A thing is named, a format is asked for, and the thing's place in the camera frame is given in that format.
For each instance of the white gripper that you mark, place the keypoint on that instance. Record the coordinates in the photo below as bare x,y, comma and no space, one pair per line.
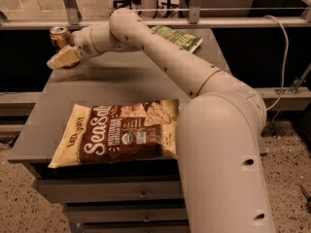
82,42

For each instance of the orange soda can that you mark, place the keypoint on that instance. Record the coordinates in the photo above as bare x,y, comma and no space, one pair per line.
60,37

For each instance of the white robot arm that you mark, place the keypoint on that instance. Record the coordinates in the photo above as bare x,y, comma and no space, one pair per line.
217,135

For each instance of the brown Sea Salt chip bag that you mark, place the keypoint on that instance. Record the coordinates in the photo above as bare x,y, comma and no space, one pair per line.
115,133

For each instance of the green chip bag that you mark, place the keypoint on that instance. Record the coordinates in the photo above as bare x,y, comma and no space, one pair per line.
181,39

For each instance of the grey drawer cabinet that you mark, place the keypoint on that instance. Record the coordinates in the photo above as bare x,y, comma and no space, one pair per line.
135,196

